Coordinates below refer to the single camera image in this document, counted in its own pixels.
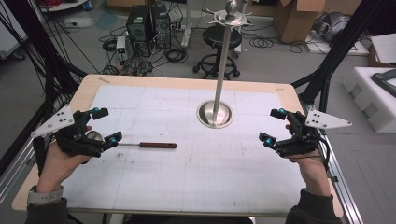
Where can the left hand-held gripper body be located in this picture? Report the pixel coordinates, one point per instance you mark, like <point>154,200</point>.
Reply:
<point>51,123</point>

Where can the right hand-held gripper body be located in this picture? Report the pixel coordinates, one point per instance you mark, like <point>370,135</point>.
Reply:
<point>300,137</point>

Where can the steel utensil rack stand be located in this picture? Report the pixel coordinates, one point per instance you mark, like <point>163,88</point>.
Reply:
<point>222,62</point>

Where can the person's right hand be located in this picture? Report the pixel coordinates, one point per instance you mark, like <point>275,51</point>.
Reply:
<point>313,174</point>

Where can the person's left hand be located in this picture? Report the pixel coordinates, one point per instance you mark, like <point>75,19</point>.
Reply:
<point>57,168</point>

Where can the small white electronic box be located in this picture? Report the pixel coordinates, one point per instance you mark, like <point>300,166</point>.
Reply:
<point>120,43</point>

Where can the grey wristwatch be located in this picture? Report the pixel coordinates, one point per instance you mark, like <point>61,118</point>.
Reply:
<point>45,196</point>

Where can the white foam block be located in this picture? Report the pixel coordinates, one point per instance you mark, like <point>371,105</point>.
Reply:
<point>370,99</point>

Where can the white grid mat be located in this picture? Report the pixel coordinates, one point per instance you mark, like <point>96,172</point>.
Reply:
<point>186,174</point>

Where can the white flat board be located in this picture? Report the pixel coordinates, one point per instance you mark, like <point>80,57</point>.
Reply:
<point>339,48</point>

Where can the black computer tower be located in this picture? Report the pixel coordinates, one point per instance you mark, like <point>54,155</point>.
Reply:
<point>162,26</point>
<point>137,28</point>

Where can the brown cardboard box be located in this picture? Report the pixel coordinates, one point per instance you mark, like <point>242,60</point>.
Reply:
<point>295,21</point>

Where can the black round stool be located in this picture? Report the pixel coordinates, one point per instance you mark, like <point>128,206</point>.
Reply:
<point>211,39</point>

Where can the dark grey curved part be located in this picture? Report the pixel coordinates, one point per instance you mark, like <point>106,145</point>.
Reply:
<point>384,81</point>

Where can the aluminium side rail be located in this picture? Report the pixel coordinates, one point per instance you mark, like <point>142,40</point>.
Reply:
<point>337,177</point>
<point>15,174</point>

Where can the black frame struts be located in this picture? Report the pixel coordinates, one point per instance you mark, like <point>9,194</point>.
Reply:
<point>336,53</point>
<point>46,62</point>

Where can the grey metal post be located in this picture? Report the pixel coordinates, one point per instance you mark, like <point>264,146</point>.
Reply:
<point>186,23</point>

